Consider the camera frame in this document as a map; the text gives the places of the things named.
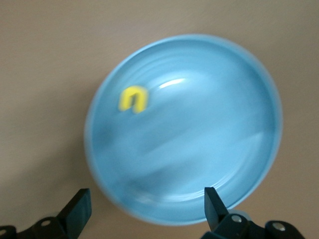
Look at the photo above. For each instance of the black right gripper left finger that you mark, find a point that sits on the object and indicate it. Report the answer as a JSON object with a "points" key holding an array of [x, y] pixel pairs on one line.
{"points": [[74, 214]]}

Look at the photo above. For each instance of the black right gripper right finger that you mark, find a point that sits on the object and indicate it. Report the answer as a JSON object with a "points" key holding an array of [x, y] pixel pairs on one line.
{"points": [[216, 214]]}

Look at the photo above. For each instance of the yellow foam letter u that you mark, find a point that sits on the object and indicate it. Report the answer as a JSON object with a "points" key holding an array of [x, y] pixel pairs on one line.
{"points": [[134, 90]]}

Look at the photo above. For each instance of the blue plate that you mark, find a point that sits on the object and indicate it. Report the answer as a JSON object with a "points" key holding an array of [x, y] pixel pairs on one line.
{"points": [[187, 137]]}

